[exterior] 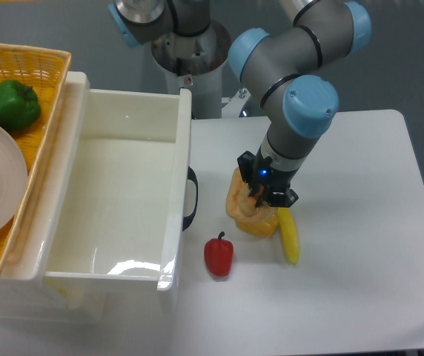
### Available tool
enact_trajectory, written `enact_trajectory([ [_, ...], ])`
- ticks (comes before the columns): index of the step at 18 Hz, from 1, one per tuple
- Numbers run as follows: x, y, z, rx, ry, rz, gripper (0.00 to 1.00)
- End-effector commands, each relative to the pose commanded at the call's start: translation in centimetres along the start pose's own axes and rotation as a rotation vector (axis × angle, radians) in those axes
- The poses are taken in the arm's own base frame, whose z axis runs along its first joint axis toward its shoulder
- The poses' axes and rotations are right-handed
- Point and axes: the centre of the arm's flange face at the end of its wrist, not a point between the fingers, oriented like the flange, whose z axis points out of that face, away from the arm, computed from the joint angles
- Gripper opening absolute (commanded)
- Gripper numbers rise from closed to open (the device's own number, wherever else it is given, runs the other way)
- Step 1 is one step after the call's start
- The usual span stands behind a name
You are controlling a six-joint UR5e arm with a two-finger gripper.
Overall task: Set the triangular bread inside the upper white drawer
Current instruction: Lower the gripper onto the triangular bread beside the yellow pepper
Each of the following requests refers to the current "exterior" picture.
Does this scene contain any green bell pepper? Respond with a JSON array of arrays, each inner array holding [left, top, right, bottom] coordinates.
[[0, 80, 42, 132]]

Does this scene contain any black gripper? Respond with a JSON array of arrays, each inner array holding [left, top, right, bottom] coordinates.
[[237, 151, 298, 208]]

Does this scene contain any upper white drawer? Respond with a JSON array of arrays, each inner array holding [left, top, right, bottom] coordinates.
[[45, 89, 194, 310]]

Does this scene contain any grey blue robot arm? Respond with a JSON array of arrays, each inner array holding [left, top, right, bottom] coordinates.
[[108, 1, 372, 207]]

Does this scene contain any yellow woven basket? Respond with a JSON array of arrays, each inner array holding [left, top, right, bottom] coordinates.
[[0, 41, 72, 280]]

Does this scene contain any black drawer handle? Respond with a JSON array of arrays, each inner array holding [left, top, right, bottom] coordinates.
[[182, 167, 199, 231]]

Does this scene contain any red bell pepper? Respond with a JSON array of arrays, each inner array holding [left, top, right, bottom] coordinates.
[[203, 231, 234, 277]]

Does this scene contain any orange triangle bread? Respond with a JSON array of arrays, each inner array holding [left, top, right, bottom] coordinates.
[[225, 168, 279, 237]]

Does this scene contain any yellow banana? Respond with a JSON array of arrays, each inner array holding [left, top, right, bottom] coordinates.
[[277, 208, 300, 265]]

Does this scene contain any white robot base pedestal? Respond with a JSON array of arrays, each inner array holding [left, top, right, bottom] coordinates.
[[151, 20, 231, 119]]

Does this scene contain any white drawer cabinet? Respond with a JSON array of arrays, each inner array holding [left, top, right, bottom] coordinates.
[[0, 72, 106, 323]]

